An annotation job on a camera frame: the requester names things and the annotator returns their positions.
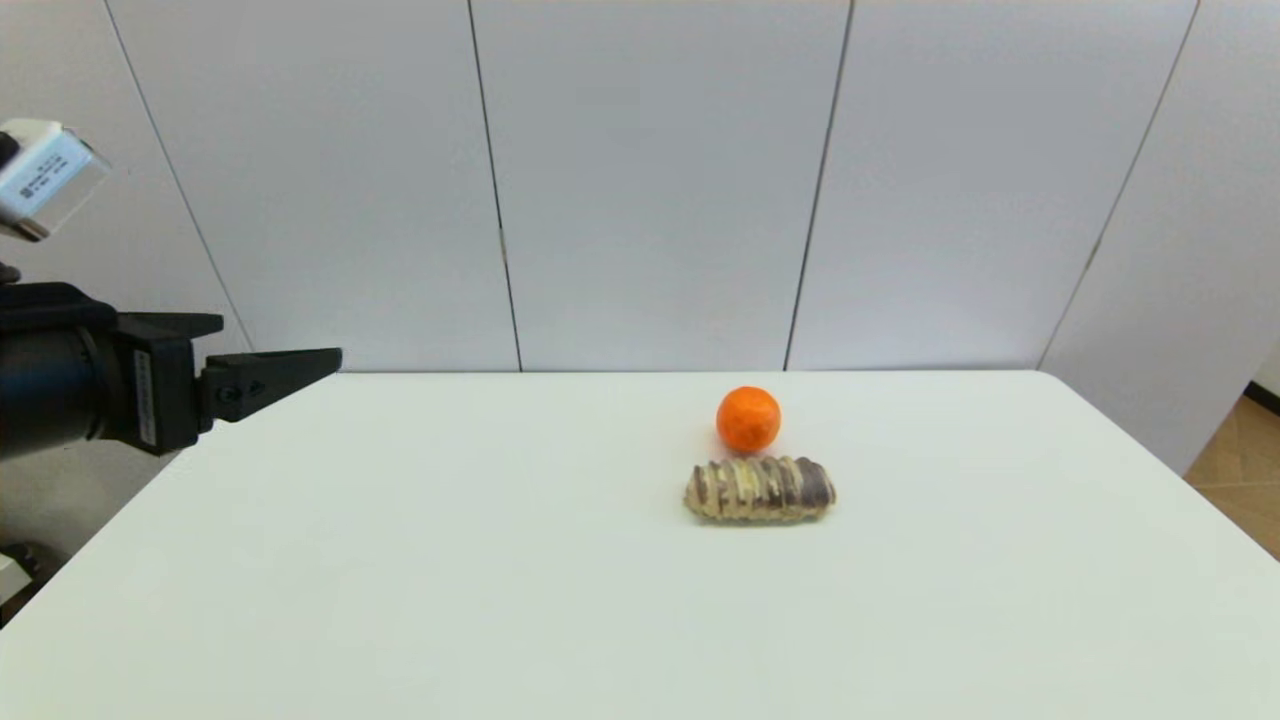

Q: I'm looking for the brown striped bread roll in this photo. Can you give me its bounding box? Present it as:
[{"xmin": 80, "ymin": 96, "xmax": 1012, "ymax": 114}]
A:
[{"xmin": 684, "ymin": 456, "xmax": 837, "ymax": 524}]

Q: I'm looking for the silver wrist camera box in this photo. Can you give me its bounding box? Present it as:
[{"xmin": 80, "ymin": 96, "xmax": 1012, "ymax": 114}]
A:
[{"xmin": 0, "ymin": 119, "xmax": 112, "ymax": 244}]

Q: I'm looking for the grey floor equipment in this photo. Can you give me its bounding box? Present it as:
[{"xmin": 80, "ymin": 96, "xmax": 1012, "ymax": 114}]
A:
[{"xmin": 0, "ymin": 543, "xmax": 47, "ymax": 627}]

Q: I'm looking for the orange mandarin fruit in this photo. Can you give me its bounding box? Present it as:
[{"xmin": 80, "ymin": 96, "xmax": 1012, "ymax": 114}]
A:
[{"xmin": 716, "ymin": 386, "xmax": 782, "ymax": 454}]

